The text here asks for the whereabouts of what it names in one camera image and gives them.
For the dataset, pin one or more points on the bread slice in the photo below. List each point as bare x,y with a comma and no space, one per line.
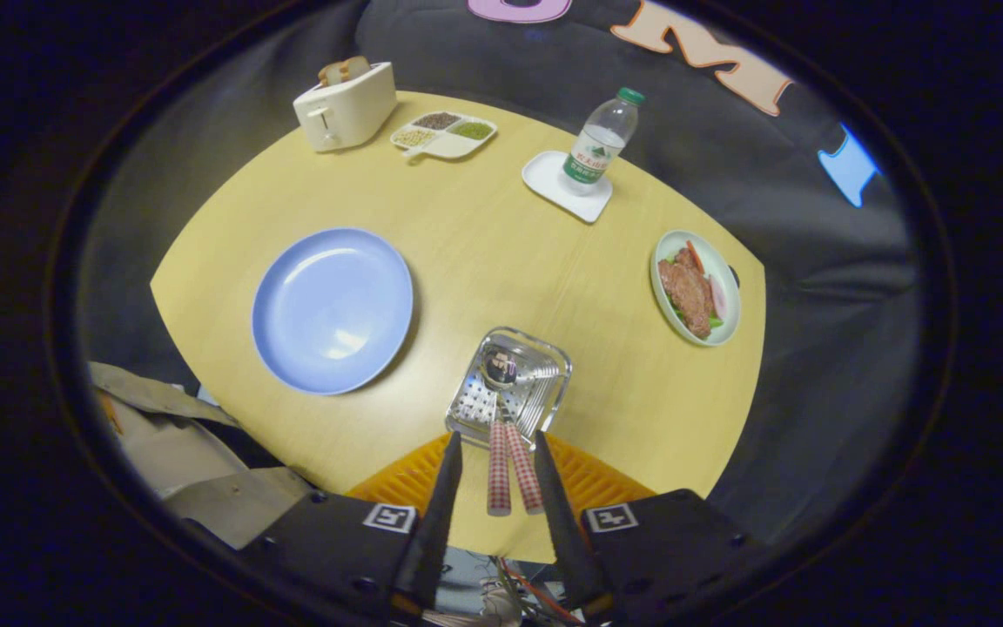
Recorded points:
332,71
357,65

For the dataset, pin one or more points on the clear plastic water bottle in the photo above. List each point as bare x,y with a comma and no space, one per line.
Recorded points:
595,148

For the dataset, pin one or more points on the blue round plate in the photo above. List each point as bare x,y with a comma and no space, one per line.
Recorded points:
332,313

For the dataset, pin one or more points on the white divided grain dish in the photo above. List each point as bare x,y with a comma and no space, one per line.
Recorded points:
449,146

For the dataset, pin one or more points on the white square coaster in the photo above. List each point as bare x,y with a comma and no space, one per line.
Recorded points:
545,178

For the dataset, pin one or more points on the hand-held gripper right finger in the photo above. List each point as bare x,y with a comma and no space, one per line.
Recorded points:
558,522

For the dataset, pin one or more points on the pale green plate with meat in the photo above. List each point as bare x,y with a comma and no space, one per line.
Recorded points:
693,292

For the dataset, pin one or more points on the cream toaster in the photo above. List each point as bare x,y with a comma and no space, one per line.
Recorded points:
353,109

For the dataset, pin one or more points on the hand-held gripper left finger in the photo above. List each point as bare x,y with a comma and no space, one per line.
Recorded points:
439,522

